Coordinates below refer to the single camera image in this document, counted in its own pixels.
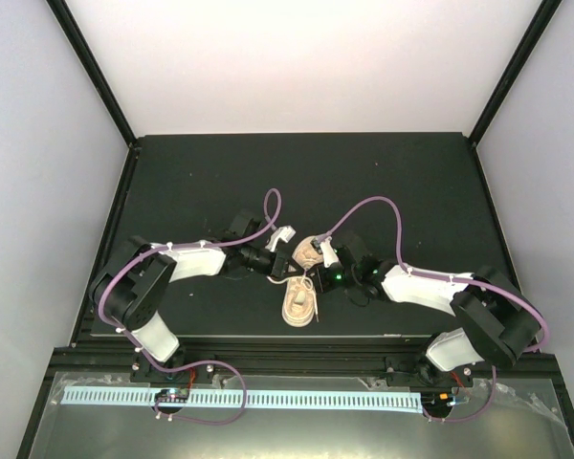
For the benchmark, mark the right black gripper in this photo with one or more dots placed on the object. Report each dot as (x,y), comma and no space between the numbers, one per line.
(320,283)

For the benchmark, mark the small circuit board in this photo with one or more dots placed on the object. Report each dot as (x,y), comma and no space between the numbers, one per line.
(172,395)
(444,399)

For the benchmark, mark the white beige sneaker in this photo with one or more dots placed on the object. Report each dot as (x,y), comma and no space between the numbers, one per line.
(305,255)

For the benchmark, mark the left small circuit board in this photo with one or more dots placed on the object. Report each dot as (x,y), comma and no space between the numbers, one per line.
(172,395)

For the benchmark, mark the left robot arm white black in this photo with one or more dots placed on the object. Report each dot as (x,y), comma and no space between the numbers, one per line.
(129,291)

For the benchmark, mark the white shoelace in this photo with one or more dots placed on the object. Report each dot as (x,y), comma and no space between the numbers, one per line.
(299,302)

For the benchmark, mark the black aluminium frame right post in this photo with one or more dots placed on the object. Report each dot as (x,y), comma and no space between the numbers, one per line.
(541,19)

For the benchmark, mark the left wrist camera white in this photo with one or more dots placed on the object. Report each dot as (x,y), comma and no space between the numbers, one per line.
(280,235)

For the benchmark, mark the black aluminium frame post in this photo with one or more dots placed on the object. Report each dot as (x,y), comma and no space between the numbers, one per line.
(541,19)
(85,55)

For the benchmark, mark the black aluminium frame left post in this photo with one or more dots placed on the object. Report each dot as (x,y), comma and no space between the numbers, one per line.
(85,55)

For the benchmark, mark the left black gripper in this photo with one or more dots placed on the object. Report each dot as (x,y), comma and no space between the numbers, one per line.
(279,263)

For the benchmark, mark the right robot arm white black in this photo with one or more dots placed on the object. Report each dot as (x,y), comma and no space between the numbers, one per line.
(496,323)

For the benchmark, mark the light blue slotted cable duct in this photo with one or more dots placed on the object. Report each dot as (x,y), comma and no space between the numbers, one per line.
(252,399)

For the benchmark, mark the right small circuit board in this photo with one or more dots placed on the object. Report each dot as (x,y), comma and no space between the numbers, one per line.
(444,399)

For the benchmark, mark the black front frame rail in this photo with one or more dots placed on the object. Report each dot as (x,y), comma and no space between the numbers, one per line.
(398,362)

